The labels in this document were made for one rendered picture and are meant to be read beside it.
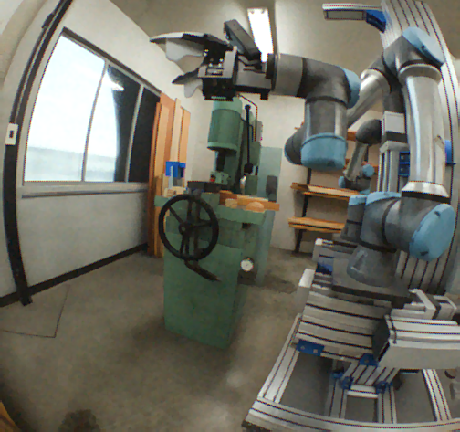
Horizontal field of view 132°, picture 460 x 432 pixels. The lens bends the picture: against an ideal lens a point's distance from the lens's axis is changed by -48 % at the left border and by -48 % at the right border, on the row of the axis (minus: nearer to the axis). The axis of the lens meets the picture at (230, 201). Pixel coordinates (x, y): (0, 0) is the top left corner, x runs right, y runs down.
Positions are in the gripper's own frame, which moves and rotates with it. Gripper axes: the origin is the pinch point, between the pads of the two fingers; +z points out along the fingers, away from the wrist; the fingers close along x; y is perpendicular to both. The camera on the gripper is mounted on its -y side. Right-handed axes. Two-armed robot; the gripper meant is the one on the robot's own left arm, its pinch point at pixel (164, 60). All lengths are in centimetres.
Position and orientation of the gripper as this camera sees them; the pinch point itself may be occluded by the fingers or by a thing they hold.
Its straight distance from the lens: 41.3
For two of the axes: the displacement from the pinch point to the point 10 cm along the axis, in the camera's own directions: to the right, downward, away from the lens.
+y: -1.2, 9.9, -0.4
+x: 0.5, 0.5, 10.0
